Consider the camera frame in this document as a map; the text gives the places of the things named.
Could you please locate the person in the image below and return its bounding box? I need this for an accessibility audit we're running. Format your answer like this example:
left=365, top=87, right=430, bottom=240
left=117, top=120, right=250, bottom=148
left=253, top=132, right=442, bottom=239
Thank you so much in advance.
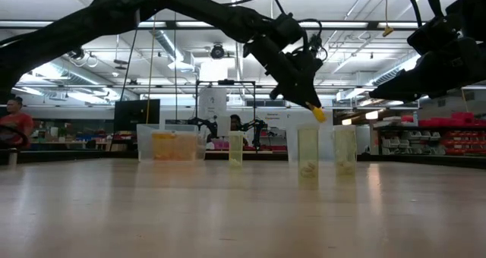
left=0, top=96, right=35, bottom=149
left=229, top=113, right=248, bottom=147

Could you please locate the yellow hanging cable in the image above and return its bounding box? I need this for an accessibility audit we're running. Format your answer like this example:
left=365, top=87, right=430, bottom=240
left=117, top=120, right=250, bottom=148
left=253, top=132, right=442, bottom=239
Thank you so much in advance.
left=145, top=14, right=156, bottom=125

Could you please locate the storage shelf rack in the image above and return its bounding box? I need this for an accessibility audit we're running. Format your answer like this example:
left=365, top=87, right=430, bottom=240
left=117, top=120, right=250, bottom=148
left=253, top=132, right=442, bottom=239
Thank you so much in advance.
left=374, top=112, right=486, bottom=156

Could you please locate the black hanging cable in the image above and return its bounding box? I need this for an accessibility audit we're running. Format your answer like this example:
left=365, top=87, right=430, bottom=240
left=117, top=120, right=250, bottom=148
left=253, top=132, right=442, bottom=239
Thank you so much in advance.
left=119, top=30, right=138, bottom=102

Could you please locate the silver ceiling duct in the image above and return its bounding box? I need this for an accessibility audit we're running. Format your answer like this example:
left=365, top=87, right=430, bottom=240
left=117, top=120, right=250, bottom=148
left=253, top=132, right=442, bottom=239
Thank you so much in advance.
left=150, top=26, right=198, bottom=73

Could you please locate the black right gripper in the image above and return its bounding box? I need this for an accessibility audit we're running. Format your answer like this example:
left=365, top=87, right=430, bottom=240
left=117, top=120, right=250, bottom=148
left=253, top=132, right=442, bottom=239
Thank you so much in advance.
left=368, top=35, right=486, bottom=102

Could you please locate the black left wrist camera cable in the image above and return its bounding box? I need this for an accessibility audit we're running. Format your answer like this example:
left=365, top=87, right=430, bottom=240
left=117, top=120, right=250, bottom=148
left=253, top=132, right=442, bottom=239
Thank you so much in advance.
left=222, top=0, right=288, bottom=16

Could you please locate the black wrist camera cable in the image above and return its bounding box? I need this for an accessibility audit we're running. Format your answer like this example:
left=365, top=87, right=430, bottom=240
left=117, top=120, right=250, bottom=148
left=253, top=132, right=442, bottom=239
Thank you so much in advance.
left=401, top=0, right=423, bottom=26
left=222, top=0, right=288, bottom=16

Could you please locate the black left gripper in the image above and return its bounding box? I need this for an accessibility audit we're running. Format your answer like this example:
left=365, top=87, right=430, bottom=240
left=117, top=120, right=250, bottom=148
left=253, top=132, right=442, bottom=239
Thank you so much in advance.
left=245, top=33, right=323, bottom=110

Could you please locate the black gantry frame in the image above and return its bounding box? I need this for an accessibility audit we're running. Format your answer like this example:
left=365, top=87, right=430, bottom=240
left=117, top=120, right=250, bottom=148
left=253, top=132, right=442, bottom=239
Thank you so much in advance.
left=195, top=79, right=257, bottom=111

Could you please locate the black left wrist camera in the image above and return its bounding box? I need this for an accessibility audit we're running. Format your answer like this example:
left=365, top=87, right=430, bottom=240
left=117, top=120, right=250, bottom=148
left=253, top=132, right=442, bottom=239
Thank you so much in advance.
left=292, top=49, right=323, bottom=75

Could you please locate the black ceiling camera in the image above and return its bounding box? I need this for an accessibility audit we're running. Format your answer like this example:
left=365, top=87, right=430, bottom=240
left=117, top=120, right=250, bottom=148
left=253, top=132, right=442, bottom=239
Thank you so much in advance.
left=303, top=33, right=328, bottom=61

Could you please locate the clear plastic bin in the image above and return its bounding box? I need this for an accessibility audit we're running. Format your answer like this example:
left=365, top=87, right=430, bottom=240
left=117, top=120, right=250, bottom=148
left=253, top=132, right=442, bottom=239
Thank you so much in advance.
left=136, top=124, right=209, bottom=162
left=286, top=124, right=353, bottom=164

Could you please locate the yellow hanging connector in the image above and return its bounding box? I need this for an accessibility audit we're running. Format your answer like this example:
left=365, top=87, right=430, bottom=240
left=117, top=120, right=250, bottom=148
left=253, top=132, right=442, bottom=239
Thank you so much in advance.
left=381, top=0, right=395, bottom=38

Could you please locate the white poster board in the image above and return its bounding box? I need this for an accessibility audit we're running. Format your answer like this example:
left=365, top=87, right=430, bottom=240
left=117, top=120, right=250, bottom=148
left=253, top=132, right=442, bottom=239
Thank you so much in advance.
left=197, top=87, right=228, bottom=118

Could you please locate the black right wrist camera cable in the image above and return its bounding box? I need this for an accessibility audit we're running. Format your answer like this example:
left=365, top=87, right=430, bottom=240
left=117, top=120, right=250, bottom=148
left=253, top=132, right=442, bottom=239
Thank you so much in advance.
left=401, top=0, right=423, bottom=26

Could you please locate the round black ceiling lamp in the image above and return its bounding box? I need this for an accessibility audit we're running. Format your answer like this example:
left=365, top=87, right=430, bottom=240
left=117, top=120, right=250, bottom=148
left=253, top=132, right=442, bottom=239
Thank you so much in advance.
left=210, top=43, right=227, bottom=61

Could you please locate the black monitor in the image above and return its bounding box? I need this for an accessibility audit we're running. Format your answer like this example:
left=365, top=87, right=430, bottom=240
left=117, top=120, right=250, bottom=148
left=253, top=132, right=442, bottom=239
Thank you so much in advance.
left=113, top=98, right=161, bottom=133

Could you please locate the small pale yellow pill bottle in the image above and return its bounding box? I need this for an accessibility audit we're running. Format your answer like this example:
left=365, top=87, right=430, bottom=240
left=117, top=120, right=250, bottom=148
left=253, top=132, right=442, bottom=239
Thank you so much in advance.
left=296, top=123, right=320, bottom=179
left=333, top=124, right=358, bottom=177
left=228, top=131, right=244, bottom=167

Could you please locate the black aluminium table frame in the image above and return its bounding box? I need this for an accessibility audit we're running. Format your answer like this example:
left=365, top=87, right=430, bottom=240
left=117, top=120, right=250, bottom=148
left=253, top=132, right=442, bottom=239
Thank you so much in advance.
left=0, top=148, right=486, bottom=171

